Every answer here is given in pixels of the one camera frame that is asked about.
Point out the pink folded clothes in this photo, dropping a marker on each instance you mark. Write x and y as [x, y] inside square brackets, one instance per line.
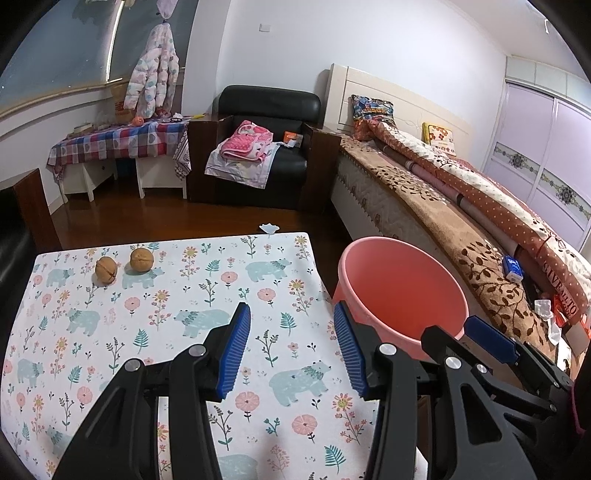
[244, 143]

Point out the large bay window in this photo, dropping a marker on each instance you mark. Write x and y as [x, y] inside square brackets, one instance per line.
[60, 46]

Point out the cream bed headboard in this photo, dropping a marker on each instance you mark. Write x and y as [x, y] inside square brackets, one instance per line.
[341, 101]

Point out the checkered cloth side table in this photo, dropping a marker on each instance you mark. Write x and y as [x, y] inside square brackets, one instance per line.
[115, 141]

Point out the brown walnut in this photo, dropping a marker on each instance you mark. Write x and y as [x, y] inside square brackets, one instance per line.
[141, 261]
[106, 271]

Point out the pastel dotted puffer jacket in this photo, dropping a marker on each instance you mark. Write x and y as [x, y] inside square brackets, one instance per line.
[150, 78]

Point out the white crumpled tissue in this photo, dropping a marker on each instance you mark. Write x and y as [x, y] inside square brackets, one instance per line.
[547, 314]

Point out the floral bear print tablecloth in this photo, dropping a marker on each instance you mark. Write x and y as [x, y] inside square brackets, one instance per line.
[161, 323]

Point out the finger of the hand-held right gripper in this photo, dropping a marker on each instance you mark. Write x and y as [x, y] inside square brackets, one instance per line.
[443, 341]
[489, 339]

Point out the yellow floral pillow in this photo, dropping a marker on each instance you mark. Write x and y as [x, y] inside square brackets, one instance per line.
[436, 136]

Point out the white desk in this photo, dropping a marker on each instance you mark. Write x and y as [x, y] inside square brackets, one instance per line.
[159, 173]

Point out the orange dotted quilt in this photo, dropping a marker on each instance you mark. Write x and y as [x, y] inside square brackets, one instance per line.
[485, 194]

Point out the pink plastic bucket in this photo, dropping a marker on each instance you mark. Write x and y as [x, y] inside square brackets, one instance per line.
[397, 286]

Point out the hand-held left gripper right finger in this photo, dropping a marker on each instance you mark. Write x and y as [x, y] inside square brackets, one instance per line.
[351, 346]

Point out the colourful patterned pillow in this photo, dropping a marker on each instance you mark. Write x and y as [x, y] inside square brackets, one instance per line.
[369, 113]

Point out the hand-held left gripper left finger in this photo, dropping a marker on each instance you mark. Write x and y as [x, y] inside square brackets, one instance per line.
[235, 350]

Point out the lilac panelled wardrobe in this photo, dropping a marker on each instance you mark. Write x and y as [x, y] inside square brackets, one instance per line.
[531, 138]

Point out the bed with brown blanket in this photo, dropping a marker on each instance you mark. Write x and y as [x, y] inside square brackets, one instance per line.
[480, 258]

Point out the white printed cloth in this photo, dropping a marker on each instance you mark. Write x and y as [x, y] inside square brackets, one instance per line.
[240, 173]

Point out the white paper scrap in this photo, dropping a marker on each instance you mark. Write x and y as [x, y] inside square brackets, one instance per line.
[269, 228]

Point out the white quilted mattress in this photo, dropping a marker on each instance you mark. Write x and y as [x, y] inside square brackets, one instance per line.
[383, 207]

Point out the blue tissue pack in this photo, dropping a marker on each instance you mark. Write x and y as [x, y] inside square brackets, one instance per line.
[513, 267]

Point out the black leather armchair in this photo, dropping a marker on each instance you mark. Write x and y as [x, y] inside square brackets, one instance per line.
[268, 104]
[32, 207]

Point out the small orange box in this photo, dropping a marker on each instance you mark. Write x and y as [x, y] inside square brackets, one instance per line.
[293, 138]

